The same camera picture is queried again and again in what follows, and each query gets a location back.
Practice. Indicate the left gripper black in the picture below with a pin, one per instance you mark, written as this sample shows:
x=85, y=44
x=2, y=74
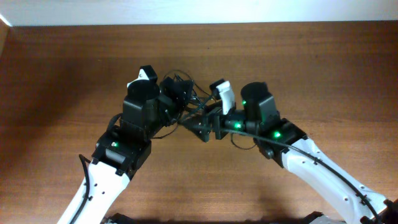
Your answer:
x=178, y=91

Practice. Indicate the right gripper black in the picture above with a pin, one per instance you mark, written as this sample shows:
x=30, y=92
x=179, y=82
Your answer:
x=222, y=122

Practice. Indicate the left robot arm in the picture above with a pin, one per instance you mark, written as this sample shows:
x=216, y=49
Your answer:
x=125, y=145

